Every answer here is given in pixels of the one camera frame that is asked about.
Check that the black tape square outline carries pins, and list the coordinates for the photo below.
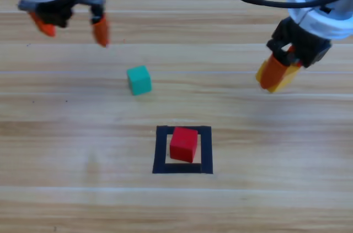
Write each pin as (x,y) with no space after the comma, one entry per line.
(160,156)

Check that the yellow wooden cube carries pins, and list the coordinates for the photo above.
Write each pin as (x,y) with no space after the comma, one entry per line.
(289,78)

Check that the green wooden cube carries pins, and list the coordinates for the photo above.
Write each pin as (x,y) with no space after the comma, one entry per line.
(139,80)

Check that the red wooden cube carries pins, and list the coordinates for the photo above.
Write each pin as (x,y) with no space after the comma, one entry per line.
(182,145)

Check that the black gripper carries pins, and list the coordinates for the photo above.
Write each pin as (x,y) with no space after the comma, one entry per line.
(55,12)
(306,43)

